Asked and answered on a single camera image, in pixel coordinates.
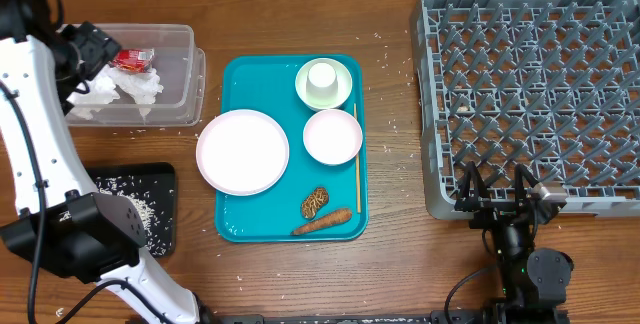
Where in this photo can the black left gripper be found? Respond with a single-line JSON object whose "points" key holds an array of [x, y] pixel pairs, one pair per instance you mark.
{"points": [[99, 46]]}

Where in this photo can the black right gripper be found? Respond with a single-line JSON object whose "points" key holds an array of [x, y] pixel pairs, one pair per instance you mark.
{"points": [[493, 210]]}

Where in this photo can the red snack wrapper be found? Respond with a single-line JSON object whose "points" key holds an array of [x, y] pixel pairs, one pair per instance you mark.
{"points": [[134, 60]]}

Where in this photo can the white tissue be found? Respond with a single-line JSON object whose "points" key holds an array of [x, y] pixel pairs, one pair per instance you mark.
{"points": [[102, 91], [142, 87]]}

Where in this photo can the small pink bowl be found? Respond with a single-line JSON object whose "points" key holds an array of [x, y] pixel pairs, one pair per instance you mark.
{"points": [[332, 137]]}

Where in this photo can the white-green bowl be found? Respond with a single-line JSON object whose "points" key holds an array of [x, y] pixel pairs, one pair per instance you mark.
{"points": [[344, 81]]}

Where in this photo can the large white plate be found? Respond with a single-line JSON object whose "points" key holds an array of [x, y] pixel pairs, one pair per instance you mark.
{"points": [[242, 152]]}

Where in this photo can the white cup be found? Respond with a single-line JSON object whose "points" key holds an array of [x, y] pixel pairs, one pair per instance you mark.
{"points": [[321, 87]]}

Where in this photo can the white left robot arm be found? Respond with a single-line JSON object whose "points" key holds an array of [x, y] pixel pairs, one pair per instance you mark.
{"points": [[65, 225]]}

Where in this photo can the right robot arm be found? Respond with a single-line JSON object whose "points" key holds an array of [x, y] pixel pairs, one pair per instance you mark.
{"points": [[534, 280]]}

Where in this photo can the clear plastic waste bin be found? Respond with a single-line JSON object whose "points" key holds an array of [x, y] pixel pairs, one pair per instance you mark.
{"points": [[181, 67]]}

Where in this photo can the grey dishwasher rack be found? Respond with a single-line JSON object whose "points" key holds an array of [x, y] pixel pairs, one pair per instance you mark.
{"points": [[550, 84]]}

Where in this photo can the black waste tray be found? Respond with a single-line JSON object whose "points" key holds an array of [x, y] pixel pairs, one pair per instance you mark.
{"points": [[136, 169]]}

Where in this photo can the crumpled white tissue in bin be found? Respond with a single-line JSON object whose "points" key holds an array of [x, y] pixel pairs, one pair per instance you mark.
{"points": [[102, 91]]}

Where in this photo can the wooden chopstick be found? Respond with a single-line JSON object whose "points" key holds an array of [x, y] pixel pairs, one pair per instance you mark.
{"points": [[357, 168]]}

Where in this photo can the orange carrot piece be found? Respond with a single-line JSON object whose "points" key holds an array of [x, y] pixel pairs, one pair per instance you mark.
{"points": [[337, 217]]}

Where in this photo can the pile of rice grains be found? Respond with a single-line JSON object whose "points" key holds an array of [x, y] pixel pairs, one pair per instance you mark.
{"points": [[154, 197]]}

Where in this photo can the brown patterned cookie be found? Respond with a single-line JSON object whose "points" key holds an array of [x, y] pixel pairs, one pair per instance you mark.
{"points": [[314, 202]]}

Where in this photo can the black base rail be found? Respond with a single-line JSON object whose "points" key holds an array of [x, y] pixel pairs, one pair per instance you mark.
{"points": [[435, 317]]}

